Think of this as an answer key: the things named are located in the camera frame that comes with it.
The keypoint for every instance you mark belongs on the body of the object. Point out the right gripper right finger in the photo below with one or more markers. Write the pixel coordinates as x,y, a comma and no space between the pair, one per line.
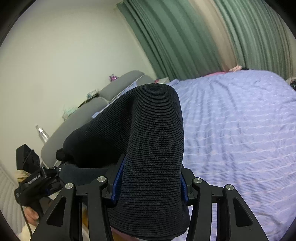
235,220

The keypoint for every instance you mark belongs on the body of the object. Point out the grey padded headboard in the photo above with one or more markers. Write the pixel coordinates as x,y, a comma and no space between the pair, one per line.
87,111

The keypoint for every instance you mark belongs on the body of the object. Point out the black knit pants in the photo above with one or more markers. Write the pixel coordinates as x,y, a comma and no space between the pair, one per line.
145,124

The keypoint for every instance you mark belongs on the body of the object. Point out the green curtain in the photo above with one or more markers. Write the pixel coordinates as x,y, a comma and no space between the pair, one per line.
189,39

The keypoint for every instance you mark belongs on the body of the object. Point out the person's left hand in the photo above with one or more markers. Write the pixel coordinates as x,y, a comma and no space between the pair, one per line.
31,216

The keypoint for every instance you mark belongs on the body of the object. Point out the purple floral bed sheet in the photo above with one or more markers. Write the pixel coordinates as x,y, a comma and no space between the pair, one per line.
239,129

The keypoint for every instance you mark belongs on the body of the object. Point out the pink item on bed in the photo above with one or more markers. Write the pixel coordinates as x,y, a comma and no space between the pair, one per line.
234,69

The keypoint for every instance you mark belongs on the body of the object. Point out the clear plastic water bottle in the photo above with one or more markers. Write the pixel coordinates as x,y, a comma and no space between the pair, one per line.
42,134

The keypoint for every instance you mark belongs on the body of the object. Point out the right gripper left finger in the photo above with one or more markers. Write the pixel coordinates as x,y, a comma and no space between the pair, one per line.
63,220

